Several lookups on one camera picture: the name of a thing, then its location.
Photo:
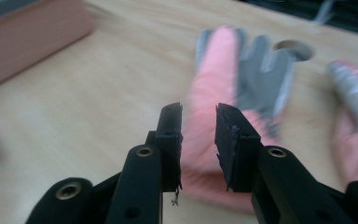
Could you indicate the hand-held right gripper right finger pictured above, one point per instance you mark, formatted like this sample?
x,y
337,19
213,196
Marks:
x,y
239,149

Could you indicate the pink glove with grey palm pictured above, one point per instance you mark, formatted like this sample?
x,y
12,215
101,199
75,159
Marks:
x,y
213,77

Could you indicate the pink basin with grey rim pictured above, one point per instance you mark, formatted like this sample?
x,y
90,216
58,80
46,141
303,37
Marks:
x,y
28,40

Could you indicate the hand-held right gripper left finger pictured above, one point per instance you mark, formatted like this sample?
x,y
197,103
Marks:
x,y
167,146

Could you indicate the pink padded glove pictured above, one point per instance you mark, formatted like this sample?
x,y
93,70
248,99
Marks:
x,y
354,124

